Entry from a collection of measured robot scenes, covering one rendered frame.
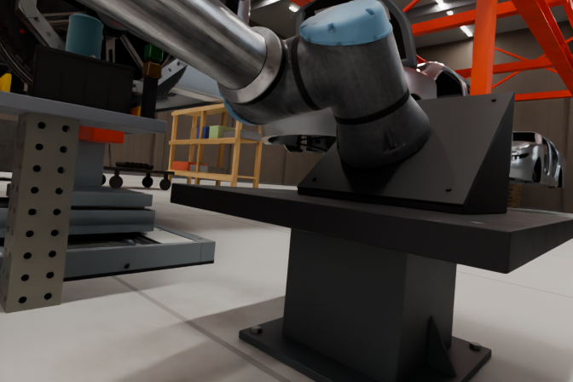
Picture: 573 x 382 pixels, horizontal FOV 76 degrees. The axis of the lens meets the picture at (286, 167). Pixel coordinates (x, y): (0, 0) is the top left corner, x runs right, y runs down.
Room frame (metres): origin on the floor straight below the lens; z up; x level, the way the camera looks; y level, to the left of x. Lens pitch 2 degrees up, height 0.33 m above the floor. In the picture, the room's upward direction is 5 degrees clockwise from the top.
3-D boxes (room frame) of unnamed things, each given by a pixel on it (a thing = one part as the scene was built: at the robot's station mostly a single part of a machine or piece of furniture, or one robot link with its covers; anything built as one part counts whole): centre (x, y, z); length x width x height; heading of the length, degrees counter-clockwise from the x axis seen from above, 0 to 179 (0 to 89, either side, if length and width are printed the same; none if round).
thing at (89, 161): (1.34, 0.74, 0.32); 0.40 x 0.30 x 0.28; 135
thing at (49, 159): (0.84, 0.55, 0.21); 0.10 x 0.10 x 0.42; 45
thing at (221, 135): (7.46, 1.56, 1.29); 2.79 x 0.74 x 2.58; 45
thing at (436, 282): (0.76, -0.19, 0.15); 0.60 x 0.60 x 0.30; 47
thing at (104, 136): (1.25, 0.64, 0.48); 0.16 x 0.12 x 0.17; 45
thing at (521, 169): (9.90, -6.04, 1.38); 4.95 x 1.86 x 1.39; 135
